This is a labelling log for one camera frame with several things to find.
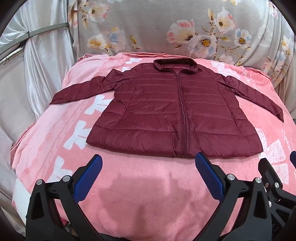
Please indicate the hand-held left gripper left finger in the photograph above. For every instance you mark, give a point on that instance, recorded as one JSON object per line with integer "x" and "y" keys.
{"x": 89, "y": 179}

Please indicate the grey metal rod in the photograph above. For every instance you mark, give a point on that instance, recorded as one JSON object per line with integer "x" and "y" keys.
{"x": 49, "y": 28}

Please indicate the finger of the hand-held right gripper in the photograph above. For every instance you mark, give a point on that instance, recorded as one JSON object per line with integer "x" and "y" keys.
{"x": 293, "y": 158}
{"x": 270, "y": 176}

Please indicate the grey floral bed sheet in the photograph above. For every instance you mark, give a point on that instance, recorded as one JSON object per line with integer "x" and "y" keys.
{"x": 150, "y": 27}

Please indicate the pink blanket with white bows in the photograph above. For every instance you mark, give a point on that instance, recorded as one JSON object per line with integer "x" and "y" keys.
{"x": 138, "y": 185}

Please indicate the maroon puffer jacket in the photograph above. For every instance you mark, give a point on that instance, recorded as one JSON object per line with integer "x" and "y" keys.
{"x": 150, "y": 115}

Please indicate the white satin curtain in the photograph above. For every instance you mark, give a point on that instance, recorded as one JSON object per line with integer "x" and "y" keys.
{"x": 46, "y": 67}

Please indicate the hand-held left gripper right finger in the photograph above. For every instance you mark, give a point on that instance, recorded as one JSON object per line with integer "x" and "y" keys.
{"x": 209, "y": 177}

